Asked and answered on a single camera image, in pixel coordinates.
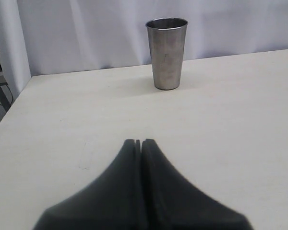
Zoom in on stainless steel cup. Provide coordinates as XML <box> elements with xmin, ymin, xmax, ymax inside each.
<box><xmin>145</xmin><ymin>18</ymin><xmax>188</xmax><ymax>91</ymax></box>

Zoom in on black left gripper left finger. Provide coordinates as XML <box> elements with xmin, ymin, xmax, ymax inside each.
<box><xmin>34</xmin><ymin>139</ymin><xmax>144</xmax><ymax>230</ymax></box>

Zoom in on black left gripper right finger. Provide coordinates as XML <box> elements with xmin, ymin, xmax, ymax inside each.
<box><xmin>141</xmin><ymin>139</ymin><xmax>253</xmax><ymax>230</ymax></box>

